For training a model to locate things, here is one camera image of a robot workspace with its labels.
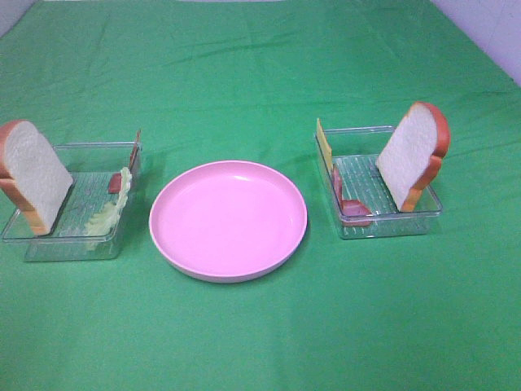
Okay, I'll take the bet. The yellow cheese slice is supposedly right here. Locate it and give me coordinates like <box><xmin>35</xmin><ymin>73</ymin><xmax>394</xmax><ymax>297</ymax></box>
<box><xmin>316</xmin><ymin>118</ymin><xmax>333</xmax><ymax>175</ymax></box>

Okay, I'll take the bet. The bacon strip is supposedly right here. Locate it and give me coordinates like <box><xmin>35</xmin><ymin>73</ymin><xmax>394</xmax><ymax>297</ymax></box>
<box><xmin>108</xmin><ymin>130</ymin><xmax>141</xmax><ymax>194</ymax></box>
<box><xmin>331</xmin><ymin>165</ymin><xmax>372</xmax><ymax>227</ymax></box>

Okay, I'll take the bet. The toast bread slice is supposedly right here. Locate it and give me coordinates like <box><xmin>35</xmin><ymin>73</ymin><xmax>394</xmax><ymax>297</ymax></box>
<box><xmin>376</xmin><ymin>102</ymin><xmax>451</xmax><ymax>213</ymax></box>
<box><xmin>1</xmin><ymin>120</ymin><xmax>73</xmax><ymax>235</ymax></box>

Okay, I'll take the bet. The green lettuce leaf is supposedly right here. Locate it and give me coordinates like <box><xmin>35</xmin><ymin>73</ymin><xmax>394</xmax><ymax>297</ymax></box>
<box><xmin>85</xmin><ymin>167</ymin><xmax>133</xmax><ymax>236</ymax></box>

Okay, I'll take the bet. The pink round plate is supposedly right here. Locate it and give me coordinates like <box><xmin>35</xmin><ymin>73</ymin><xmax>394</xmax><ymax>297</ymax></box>
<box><xmin>149</xmin><ymin>160</ymin><xmax>308</xmax><ymax>283</ymax></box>

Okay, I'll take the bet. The right clear plastic tray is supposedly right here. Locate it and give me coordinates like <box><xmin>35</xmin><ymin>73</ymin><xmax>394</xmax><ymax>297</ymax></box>
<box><xmin>314</xmin><ymin>125</ymin><xmax>442</xmax><ymax>239</ymax></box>

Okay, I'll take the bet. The clear plastic tray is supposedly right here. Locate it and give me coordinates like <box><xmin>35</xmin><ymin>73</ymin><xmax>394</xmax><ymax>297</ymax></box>
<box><xmin>314</xmin><ymin>125</ymin><xmax>442</xmax><ymax>239</ymax></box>
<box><xmin>1</xmin><ymin>141</ymin><xmax>142</xmax><ymax>261</ymax></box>

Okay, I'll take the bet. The green tablecloth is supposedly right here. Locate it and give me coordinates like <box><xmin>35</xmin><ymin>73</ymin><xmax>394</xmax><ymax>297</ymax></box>
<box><xmin>1</xmin><ymin>1</ymin><xmax>520</xmax><ymax>390</ymax></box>

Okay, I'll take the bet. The left clear plastic tray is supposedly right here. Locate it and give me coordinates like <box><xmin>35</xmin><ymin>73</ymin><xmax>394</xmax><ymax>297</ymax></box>
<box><xmin>1</xmin><ymin>141</ymin><xmax>142</xmax><ymax>261</ymax></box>

